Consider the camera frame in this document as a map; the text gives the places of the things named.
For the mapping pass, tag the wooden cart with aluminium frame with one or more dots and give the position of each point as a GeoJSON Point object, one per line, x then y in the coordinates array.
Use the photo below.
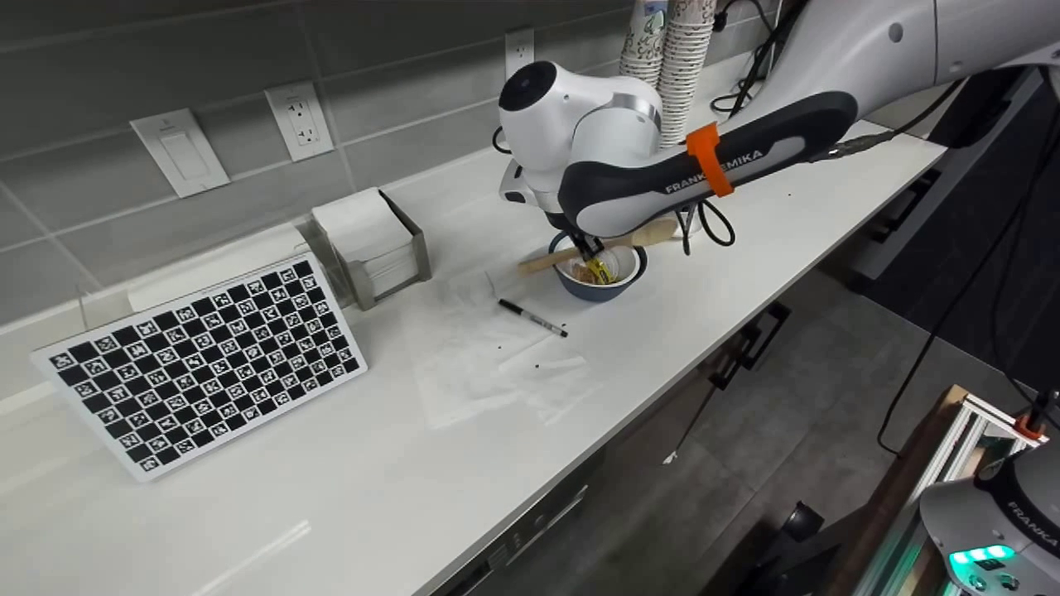
{"type": "Point", "coordinates": [940, 440]}

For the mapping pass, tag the patterned paper roll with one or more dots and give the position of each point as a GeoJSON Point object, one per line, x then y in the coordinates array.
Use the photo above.
{"type": "Point", "coordinates": [645, 38]}
{"type": "Point", "coordinates": [687, 53]}

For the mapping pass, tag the blue bowl with white inside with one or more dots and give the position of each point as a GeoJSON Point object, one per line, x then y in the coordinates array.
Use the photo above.
{"type": "Point", "coordinates": [601, 288]}

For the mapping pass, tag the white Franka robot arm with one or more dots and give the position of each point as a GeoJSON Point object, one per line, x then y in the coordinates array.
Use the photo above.
{"type": "Point", "coordinates": [598, 120]}

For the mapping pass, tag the white tissue box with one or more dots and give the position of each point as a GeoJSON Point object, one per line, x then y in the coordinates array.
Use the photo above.
{"type": "Point", "coordinates": [370, 244]}

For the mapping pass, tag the white wall light switch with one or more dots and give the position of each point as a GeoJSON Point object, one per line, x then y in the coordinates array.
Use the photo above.
{"type": "Point", "coordinates": [180, 150]}

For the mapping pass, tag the small white wall plate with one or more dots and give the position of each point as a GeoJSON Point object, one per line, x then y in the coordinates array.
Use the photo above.
{"type": "Point", "coordinates": [519, 49]}

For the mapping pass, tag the grey robot base with lights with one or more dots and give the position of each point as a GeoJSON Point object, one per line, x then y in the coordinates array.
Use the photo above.
{"type": "Point", "coordinates": [996, 518]}

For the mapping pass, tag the white wall power outlet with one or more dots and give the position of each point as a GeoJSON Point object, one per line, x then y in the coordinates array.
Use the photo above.
{"type": "Point", "coordinates": [301, 120]}

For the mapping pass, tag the clear plastic sheet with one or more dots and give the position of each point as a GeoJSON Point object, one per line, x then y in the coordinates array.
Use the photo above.
{"type": "Point", "coordinates": [499, 366]}

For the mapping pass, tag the yellow item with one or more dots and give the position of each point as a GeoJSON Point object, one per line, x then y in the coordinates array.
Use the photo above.
{"type": "Point", "coordinates": [598, 272]}

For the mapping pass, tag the black pen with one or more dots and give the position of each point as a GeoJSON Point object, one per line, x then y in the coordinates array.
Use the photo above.
{"type": "Point", "coordinates": [531, 314]}

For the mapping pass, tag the black and white calibration board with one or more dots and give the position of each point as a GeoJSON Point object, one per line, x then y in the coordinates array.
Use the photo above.
{"type": "Point", "coordinates": [201, 358]}

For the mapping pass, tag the wooden spoon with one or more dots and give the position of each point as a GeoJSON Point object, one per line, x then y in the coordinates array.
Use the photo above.
{"type": "Point", "coordinates": [650, 231]}

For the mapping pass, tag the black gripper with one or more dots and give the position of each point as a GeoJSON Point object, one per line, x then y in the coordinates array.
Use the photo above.
{"type": "Point", "coordinates": [571, 230]}

